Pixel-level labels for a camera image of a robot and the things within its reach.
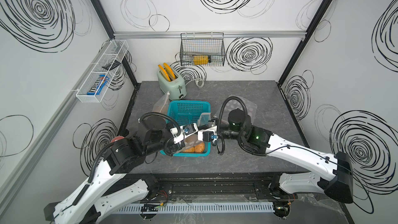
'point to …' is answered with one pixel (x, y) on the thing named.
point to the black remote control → (115, 65)
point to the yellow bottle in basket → (201, 59)
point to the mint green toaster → (176, 88)
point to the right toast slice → (169, 70)
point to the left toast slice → (165, 73)
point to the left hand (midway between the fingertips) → (187, 127)
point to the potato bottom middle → (190, 150)
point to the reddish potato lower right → (199, 148)
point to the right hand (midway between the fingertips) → (195, 126)
